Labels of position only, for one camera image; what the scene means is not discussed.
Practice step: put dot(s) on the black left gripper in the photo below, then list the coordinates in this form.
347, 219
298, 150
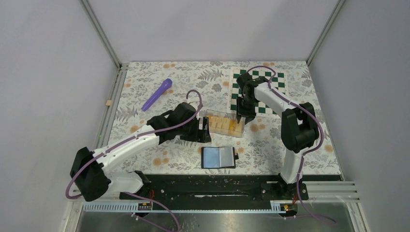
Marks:
199, 135

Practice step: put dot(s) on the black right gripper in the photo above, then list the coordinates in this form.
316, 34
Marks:
249, 115

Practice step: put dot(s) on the clear box of cards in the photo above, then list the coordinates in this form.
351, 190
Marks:
225, 123

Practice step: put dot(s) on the black leather card holder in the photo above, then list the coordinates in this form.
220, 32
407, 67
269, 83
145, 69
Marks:
218, 157

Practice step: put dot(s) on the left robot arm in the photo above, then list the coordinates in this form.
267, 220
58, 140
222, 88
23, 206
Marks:
93, 173

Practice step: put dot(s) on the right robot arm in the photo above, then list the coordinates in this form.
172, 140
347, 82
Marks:
301, 133

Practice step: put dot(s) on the green white chessboard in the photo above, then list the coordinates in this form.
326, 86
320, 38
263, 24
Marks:
279, 82

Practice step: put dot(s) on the purple toy microphone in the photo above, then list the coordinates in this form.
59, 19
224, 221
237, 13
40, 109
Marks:
166, 84

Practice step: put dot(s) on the floral tablecloth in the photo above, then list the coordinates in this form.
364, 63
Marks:
260, 150

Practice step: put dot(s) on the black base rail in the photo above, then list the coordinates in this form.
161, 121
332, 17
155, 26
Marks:
218, 192

